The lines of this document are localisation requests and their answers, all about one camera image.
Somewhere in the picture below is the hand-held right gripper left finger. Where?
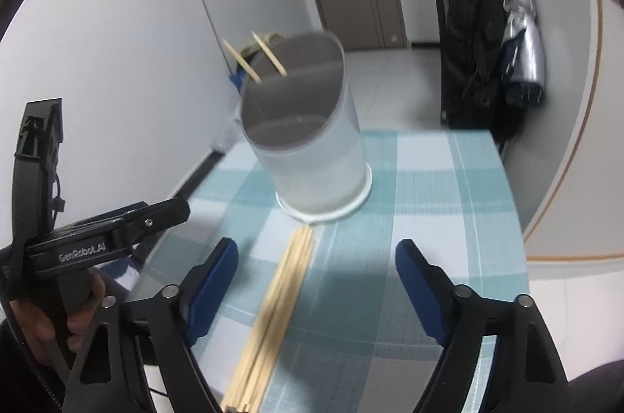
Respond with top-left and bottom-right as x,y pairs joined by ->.
63,238 -> 239,413

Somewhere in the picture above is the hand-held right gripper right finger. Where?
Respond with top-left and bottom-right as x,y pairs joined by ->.
395,239 -> 571,413

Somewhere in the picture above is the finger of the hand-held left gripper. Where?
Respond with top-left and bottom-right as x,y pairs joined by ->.
97,197 -> 191,249

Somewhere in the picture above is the pile of wooden chopsticks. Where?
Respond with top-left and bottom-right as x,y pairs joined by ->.
220,228 -> 316,413

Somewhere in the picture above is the translucent white utensil holder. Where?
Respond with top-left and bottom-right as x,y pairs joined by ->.
239,30 -> 374,221

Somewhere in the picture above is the wooden chopstick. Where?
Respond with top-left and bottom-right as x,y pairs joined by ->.
252,32 -> 288,77
222,37 -> 261,82

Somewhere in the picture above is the person's left hand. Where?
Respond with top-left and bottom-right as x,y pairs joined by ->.
9,271 -> 118,366

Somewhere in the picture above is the teal checked tablecloth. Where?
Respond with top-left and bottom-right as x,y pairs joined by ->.
131,129 -> 530,413

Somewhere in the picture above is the white panel with orange line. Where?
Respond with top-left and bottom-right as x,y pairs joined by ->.
521,0 -> 624,277

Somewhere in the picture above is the person's dark clothing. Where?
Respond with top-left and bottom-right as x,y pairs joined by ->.
565,362 -> 624,413

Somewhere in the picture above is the silver folded umbrella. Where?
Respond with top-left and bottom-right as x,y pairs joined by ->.
500,0 -> 546,106

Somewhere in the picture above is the black hanging jacket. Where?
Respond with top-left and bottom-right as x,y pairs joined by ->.
441,0 -> 520,141

